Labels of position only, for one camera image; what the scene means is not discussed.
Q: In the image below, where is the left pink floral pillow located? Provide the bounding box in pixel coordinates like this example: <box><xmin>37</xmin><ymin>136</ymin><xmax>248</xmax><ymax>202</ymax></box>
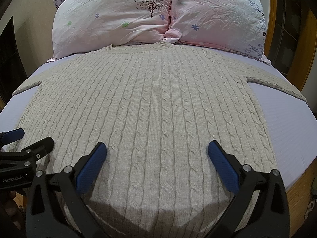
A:
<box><xmin>52</xmin><ymin>0</ymin><xmax>170</xmax><ymax>59</ymax></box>

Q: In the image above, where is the dark cabinet at left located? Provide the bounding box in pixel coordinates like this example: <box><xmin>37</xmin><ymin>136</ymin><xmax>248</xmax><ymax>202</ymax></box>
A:
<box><xmin>0</xmin><ymin>16</ymin><xmax>27</xmax><ymax>103</ymax></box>

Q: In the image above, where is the wooden headboard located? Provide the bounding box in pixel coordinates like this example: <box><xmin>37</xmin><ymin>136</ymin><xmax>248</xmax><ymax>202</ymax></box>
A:
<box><xmin>261</xmin><ymin>0</ymin><xmax>316</xmax><ymax>91</ymax></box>

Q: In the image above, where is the pink floral pillow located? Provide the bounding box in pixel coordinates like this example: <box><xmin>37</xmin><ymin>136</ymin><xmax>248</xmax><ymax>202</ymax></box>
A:
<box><xmin>164</xmin><ymin>0</ymin><xmax>268</xmax><ymax>62</ymax></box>
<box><xmin>52</xmin><ymin>0</ymin><xmax>170</xmax><ymax>59</ymax></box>

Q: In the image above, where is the wooden bed frame side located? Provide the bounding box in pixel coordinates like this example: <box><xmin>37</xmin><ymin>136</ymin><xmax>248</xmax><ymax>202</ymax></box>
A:
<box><xmin>287</xmin><ymin>165</ymin><xmax>316</xmax><ymax>237</ymax></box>

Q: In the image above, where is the beige cable-knit sweater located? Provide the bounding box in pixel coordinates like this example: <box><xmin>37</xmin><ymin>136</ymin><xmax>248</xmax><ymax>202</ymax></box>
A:
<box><xmin>8</xmin><ymin>42</ymin><xmax>304</xmax><ymax>237</ymax></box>

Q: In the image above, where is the right pink floral pillow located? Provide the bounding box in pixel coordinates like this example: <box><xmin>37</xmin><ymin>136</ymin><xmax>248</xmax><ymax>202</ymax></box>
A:
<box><xmin>164</xmin><ymin>0</ymin><xmax>268</xmax><ymax>62</ymax></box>

